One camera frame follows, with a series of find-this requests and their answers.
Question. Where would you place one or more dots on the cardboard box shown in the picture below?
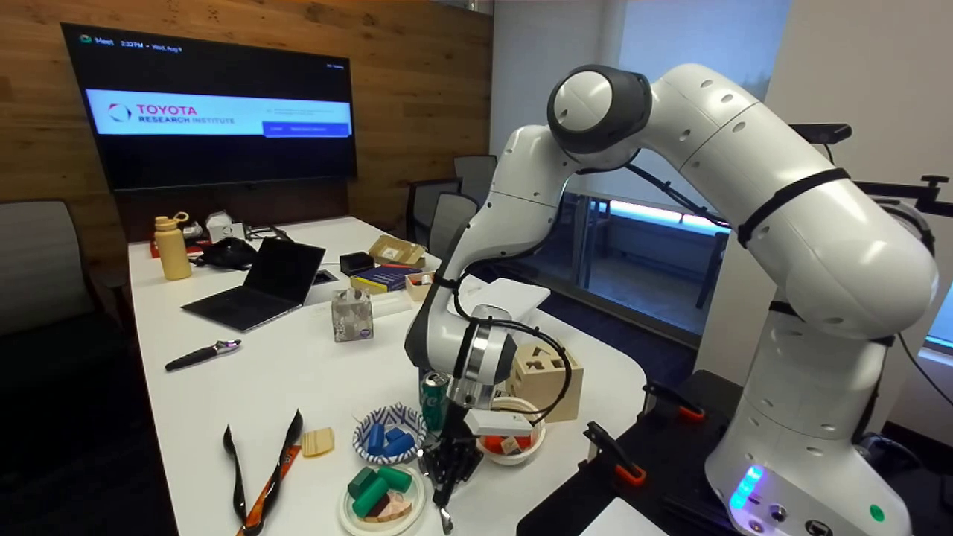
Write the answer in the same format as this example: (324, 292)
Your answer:
(397, 250)

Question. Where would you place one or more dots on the flat wooden piece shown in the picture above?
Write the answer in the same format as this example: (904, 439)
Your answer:
(318, 442)

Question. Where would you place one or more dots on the white paper sheet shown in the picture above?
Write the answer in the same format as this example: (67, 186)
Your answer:
(621, 523)

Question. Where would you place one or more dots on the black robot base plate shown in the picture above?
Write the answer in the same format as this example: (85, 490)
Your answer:
(673, 464)

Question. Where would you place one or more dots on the green toy block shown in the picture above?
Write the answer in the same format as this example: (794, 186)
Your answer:
(377, 490)

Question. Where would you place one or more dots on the red toy block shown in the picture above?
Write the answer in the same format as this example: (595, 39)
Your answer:
(507, 445)

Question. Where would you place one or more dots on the grey office chair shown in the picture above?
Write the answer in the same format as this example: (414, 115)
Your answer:
(477, 176)
(449, 223)
(47, 263)

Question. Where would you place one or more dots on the metal spoon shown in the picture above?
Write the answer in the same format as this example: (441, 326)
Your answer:
(444, 517)

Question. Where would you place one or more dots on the wooden shape sorter box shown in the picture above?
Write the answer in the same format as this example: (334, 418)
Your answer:
(553, 383)

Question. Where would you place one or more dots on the black marker pen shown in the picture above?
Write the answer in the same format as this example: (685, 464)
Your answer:
(197, 356)

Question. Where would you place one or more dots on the small black box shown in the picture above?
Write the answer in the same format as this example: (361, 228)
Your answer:
(356, 263)

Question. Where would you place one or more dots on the silver metal cube container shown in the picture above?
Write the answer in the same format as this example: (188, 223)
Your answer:
(353, 317)

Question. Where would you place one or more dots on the black laptop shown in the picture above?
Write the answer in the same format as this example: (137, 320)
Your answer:
(268, 284)

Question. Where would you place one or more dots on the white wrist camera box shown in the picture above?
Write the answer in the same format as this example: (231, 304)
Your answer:
(495, 421)

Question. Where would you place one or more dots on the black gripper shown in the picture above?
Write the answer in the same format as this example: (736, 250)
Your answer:
(453, 436)

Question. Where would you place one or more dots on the white bowl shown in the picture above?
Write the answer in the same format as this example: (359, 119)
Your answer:
(510, 451)

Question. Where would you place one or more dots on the blue patterned bowl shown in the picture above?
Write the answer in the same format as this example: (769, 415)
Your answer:
(383, 436)

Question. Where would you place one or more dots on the green can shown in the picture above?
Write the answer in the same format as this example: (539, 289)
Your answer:
(432, 403)

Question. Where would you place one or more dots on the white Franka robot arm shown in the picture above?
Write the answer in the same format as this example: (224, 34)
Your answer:
(813, 269)

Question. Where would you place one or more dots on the yellow water bottle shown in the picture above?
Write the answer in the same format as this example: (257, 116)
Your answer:
(170, 255)

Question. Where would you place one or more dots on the black orange clamp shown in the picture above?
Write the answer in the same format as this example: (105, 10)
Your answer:
(681, 403)
(614, 454)

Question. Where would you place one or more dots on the blue box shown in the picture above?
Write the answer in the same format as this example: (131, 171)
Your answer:
(383, 277)

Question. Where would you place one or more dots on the wall television screen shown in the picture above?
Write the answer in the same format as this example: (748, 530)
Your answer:
(209, 109)

